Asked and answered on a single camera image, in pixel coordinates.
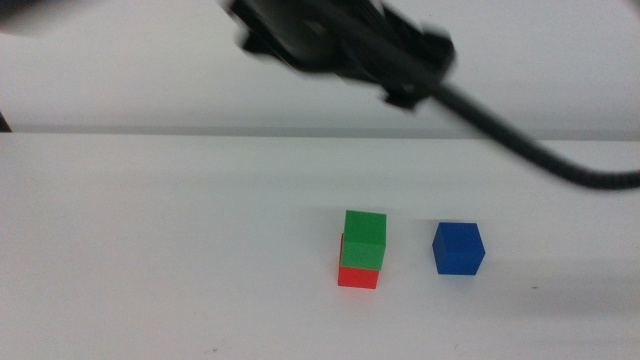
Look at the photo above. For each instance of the green cube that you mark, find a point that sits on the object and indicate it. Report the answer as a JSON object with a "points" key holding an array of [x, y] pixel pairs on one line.
{"points": [[365, 240]]}

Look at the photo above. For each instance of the red cube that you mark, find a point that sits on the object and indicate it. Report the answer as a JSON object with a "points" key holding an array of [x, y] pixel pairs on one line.
{"points": [[357, 277]]}

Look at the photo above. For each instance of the blue cube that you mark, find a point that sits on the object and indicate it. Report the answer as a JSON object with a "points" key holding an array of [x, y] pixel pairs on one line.
{"points": [[457, 250]]}

